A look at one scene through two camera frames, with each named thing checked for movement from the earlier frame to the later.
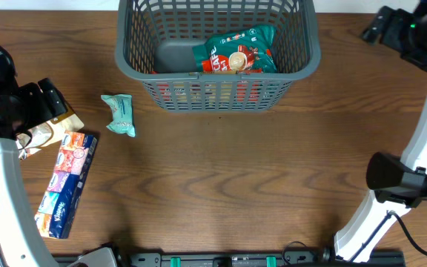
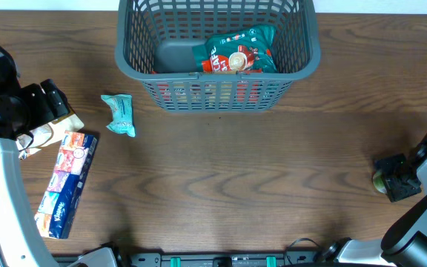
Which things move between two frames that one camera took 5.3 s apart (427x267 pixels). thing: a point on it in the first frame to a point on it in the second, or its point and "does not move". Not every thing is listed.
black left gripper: (45, 99) does not move
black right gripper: (380, 26) to (390, 178)
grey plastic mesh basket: (216, 55) does not move
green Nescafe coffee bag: (248, 50) does not move
